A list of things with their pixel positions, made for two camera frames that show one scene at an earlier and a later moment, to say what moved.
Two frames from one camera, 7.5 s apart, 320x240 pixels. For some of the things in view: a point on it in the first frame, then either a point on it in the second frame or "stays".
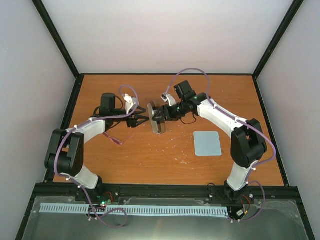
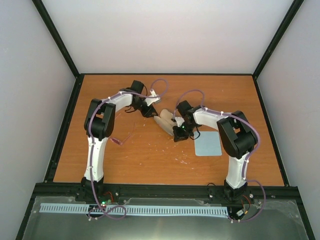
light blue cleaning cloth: x=207 y=143 stays
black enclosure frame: x=285 y=191 stays
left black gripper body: x=130 y=122 → x=146 y=113
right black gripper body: x=175 y=115 → x=186 y=131
